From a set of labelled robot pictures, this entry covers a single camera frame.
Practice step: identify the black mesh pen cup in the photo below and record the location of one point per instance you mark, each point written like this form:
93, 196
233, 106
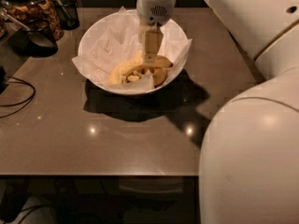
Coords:
67, 14

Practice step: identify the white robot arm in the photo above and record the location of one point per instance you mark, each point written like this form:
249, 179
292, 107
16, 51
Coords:
249, 161

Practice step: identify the white bowl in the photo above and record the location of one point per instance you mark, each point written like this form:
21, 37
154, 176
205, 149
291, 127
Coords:
102, 31

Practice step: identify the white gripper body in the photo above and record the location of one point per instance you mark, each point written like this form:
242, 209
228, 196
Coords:
153, 10

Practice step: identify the spotted yellow banana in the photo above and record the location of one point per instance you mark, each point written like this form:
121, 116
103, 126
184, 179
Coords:
117, 74

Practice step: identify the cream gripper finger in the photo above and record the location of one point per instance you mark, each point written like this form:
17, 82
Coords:
142, 29
151, 42

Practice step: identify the metal spoon handle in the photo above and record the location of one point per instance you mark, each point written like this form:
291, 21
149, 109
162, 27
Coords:
6, 16

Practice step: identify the white paper liner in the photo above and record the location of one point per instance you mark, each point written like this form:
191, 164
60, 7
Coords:
115, 44

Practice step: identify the glass jar of snacks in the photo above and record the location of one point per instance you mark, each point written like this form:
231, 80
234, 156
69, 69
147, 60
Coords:
28, 10

